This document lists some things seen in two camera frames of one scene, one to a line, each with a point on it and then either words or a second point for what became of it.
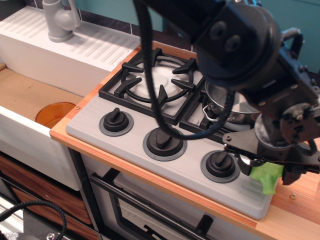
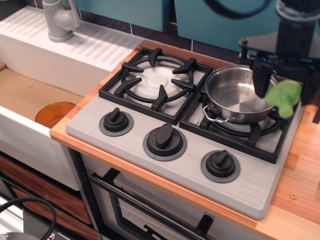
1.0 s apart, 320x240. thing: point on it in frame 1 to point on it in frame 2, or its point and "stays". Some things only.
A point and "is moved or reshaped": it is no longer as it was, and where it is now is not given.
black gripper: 247,143 to 295,47
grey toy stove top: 205,167 stays
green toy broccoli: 267,173 is moved or reshaped
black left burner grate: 176,82 stays
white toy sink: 42,81 stays
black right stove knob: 220,166 stays
